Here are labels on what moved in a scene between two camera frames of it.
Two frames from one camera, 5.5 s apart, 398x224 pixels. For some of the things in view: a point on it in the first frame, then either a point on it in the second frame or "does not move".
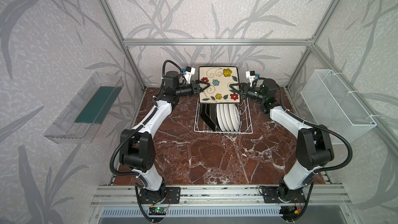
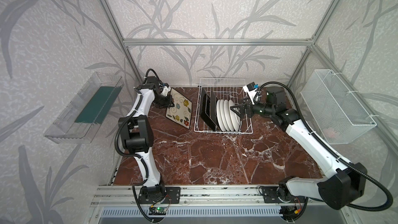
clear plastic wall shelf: x=80 y=121 does not move
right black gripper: x=244 y=90 → x=245 y=108
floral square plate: x=219 y=78 → x=181 y=112
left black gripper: x=194 y=88 → x=167 y=101
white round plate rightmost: x=235 y=116 does not move
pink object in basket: x=331 y=136 does not move
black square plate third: x=213 y=115 does not move
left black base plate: x=169 y=195 does not move
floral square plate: x=206 y=112 does not move
